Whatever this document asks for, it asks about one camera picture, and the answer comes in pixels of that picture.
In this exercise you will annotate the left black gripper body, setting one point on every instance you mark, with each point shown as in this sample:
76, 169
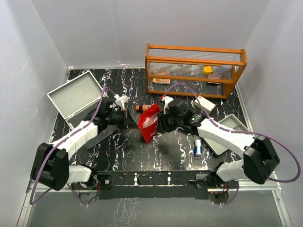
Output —
117, 118

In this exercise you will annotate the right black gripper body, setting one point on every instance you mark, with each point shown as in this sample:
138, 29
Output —
169, 123

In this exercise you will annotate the red first aid pouch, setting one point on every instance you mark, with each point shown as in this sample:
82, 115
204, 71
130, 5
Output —
148, 133

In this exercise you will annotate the clear bag blue items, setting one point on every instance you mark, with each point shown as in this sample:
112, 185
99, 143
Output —
150, 120

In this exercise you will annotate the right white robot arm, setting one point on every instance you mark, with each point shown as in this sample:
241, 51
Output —
258, 158

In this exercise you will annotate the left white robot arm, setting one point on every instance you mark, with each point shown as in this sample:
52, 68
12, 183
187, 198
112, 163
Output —
51, 164

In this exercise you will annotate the amber medicine bottle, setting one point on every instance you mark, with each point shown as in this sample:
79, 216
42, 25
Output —
142, 108

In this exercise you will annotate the white medicine box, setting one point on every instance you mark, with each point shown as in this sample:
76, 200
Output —
203, 102

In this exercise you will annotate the blue white can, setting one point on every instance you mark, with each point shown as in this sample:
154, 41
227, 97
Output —
198, 148

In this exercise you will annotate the grey open case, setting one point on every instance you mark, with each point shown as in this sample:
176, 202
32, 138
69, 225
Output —
74, 100

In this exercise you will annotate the wooden toy block strip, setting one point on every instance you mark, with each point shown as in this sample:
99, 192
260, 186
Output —
161, 81

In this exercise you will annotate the yellow block on shelf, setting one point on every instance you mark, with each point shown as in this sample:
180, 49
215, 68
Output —
207, 70

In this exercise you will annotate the wooden display shelf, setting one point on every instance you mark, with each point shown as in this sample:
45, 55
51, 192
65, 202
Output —
183, 66

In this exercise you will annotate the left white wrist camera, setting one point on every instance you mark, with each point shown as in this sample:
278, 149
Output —
121, 100

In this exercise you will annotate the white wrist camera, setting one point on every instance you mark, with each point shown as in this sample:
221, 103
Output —
121, 100
166, 100

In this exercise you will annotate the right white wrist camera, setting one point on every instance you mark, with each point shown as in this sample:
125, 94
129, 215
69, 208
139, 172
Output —
166, 100

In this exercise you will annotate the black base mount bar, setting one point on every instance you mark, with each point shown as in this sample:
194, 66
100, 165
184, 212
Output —
148, 184

